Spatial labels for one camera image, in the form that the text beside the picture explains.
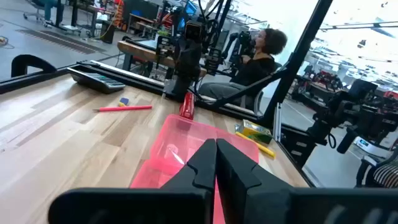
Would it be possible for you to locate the white desk calculator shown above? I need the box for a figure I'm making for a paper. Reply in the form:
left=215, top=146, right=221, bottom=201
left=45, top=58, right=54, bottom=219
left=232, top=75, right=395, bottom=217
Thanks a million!
left=67, top=67, right=126, bottom=95

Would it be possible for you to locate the black aluminium table frame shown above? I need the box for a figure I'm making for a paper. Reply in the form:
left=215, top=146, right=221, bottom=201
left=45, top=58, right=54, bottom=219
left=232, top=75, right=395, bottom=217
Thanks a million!
left=0, top=0, right=335, bottom=189

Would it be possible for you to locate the black background robot rig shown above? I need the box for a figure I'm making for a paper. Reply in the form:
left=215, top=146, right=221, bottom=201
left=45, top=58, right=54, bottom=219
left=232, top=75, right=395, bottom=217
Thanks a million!
left=306, top=79, right=398, bottom=156

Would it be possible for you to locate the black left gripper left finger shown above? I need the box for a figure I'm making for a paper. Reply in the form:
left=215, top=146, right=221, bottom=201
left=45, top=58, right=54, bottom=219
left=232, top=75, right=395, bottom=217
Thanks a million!
left=160, top=138, right=218, bottom=192

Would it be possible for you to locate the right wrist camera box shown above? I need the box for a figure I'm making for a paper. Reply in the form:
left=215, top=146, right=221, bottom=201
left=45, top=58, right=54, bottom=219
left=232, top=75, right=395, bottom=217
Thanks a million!
left=184, top=20, right=203, bottom=43

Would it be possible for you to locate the grey office chair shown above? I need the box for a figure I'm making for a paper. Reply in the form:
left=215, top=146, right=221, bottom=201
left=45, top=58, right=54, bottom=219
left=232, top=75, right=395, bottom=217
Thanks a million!
left=239, top=62, right=284, bottom=116

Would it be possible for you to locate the wooden workbench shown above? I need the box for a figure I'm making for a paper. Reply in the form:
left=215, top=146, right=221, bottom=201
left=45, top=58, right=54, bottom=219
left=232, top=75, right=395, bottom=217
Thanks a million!
left=117, top=39, right=208, bottom=78

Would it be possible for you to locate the black waste bin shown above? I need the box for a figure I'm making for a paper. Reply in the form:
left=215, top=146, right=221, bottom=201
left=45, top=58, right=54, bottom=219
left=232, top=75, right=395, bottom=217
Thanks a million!
left=99, top=20, right=117, bottom=44

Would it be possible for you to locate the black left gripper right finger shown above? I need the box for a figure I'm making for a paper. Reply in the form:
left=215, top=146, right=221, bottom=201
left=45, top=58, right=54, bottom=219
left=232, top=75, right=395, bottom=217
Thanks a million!
left=216, top=138, right=294, bottom=224

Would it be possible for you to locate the yellow green crayon box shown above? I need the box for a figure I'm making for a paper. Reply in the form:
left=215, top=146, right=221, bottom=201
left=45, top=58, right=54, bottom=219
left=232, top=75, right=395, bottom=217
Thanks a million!
left=236, top=119, right=274, bottom=146

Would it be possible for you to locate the black curved chair back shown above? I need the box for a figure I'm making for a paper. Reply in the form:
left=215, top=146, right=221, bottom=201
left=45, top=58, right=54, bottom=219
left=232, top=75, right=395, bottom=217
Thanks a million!
left=11, top=54, right=58, bottom=78

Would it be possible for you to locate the yellow marker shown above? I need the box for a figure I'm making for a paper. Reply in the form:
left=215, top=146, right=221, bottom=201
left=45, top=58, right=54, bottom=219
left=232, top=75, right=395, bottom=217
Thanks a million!
left=235, top=131, right=276, bottom=159

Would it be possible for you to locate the red marker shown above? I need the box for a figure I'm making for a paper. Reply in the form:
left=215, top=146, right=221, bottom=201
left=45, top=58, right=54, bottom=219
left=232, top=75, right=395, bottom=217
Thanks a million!
left=178, top=91, right=196, bottom=121

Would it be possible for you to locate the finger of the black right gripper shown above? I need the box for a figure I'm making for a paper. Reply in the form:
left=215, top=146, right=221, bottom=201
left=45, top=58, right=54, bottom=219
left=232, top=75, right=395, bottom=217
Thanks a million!
left=190, top=43, right=203, bottom=80
left=178, top=43, right=191, bottom=80

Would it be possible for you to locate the red pencil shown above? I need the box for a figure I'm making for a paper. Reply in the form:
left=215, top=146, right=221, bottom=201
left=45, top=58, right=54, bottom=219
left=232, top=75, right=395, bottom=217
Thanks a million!
left=92, top=105, right=153, bottom=113

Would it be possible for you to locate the pink translucent plastic box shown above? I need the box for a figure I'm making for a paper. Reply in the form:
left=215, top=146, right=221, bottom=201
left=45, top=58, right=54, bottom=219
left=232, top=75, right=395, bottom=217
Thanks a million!
left=129, top=114, right=260, bottom=224

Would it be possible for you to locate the striped mesh office chair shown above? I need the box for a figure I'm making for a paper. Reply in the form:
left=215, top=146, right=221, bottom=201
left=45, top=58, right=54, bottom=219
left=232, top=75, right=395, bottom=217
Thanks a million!
left=356, top=149, right=398, bottom=189

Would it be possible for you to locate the person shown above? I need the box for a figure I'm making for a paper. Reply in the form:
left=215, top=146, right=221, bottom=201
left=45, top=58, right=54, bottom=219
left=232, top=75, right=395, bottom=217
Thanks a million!
left=30, top=0, right=63, bottom=27
left=198, top=27, right=289, bottom=108

